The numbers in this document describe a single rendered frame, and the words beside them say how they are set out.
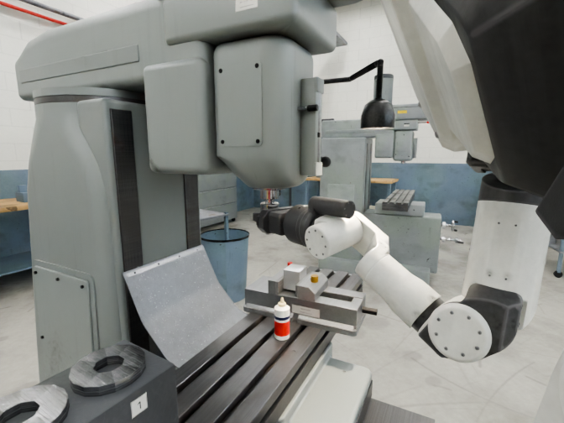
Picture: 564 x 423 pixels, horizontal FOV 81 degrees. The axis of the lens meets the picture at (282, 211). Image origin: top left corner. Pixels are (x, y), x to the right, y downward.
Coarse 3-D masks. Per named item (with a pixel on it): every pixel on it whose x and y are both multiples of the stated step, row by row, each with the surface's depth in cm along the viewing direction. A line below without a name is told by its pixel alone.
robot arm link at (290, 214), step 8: (272, 208) 78; (280, 208) 78; (288, 208) 78; (296, 208) 70; (304, 208) 69; (256, 216) 76; (264, 216) 74; (272, 216) 74; (280, 216) 72; (288, 216) 70; (296, 216) 68; (256, 224) 76; (264, 224) 75; (272, 224) 74; (280, 224) 72; (288, 224) 70; (264, 232) 76; (272, 232) 75; (280, 232) 73; (288, 232) 70; (296, 240) 69
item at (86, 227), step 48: (48, 96) 86; (96, 96) 86; (144, 96) 94; (48, 144) 90; (96, 144) 84; (144, 144) 92; (48, 192) 93; (96, 192) 84; (144, 192) 93; (192, 192) 109; (48, 240) 97; (96, 240) 86; (144, 240) 94; (192, 240) 111; (48, 288) 98; (96, 288) 89; (48, 336) 102; (96, 336) 91; (144, 336) 96
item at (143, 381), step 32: (96, 352) 46; (128, 352) 46; (64, 384) 41; (96, 384) 40; (128, 384) 41; (160, 384) 44; (0, 416) 35; (32, 416) 36; (64, 416) 36; (96, 416) 37; (128, 416) 40; (160, 416) 44
